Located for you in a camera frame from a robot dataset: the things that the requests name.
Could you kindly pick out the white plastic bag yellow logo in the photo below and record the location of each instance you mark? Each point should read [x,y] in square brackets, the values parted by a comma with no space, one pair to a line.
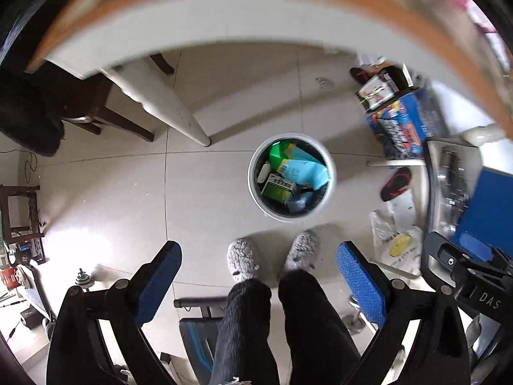
[396,249]

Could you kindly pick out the grey fuzzy slipper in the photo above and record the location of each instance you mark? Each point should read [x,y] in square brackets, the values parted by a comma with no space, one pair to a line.
[303,253]
[243,260]

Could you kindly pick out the green blue snack bag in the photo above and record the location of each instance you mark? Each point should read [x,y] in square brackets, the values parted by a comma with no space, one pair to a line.
[296,165]

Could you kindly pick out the black white printed box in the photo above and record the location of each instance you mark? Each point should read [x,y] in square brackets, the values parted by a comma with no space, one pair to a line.
[378,88]

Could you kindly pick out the black dumbbell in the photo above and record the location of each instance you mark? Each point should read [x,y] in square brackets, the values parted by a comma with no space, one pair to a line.
[84,280]

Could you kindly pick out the red black slipper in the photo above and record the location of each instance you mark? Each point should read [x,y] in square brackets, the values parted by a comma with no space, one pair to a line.
[398,183]

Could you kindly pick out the dark wooden chair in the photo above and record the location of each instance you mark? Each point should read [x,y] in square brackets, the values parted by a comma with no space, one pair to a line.
[87,109]

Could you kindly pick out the grey fuzzy left slipper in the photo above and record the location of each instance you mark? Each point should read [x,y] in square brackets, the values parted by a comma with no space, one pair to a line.
[243,260]

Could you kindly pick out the blue flat panel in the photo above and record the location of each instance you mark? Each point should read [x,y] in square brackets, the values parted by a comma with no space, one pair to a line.
[487,221]

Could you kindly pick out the grey fuzzy right slipper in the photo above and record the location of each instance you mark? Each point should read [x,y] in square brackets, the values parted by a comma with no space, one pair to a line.
[303,253]

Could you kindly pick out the right black gripper device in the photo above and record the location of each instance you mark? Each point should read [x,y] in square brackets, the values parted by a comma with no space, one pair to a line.
[483,287]

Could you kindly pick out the green white box in bin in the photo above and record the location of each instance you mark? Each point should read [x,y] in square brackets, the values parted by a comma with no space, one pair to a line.
[279,189]

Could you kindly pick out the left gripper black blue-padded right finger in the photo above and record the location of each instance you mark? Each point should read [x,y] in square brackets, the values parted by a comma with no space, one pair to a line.
[439,353]

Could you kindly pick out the blue printed cardboard box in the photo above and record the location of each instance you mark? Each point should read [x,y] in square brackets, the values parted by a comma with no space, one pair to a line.
[403,125]

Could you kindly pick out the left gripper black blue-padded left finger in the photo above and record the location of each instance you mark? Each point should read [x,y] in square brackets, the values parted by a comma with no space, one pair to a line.
[78,353]

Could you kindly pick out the person's black trouser leg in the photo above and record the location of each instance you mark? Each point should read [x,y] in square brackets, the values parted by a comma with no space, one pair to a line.
[242,350]
[321,348]

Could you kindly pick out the person's right black trouser leg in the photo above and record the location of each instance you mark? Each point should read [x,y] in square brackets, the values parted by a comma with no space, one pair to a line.
[321,348]

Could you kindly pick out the white round trash bin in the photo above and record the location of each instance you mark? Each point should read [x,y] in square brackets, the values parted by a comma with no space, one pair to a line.
[307,201]

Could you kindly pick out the black cushioned chair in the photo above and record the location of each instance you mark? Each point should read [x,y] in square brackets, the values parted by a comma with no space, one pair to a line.
[28,111]

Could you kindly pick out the person's left black trouser leg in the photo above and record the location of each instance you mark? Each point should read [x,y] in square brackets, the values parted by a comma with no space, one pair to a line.
[242,350]

